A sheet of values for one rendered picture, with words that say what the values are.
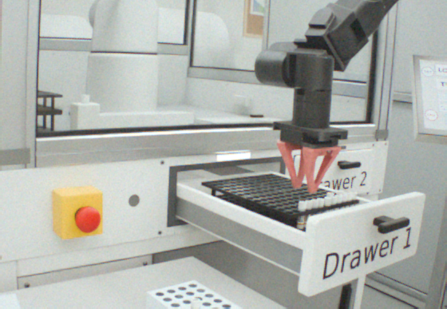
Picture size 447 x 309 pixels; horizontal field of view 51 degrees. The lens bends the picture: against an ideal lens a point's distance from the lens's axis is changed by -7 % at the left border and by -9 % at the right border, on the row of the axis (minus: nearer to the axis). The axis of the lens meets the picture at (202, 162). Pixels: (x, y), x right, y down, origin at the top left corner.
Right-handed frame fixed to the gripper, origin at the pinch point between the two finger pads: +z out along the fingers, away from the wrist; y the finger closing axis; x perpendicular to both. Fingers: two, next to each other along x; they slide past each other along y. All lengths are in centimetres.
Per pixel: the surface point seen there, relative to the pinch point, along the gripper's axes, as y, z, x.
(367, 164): 22, 6, -48
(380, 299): 74, 97, -152
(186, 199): 19.9, 6.5, 8.1
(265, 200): 7.2, 4.1, 1.2
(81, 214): 15.3, 4.9, 29.6
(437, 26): 76, -41, -173
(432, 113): 25, -6, -83
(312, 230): -10.5, 2.3, 9.3
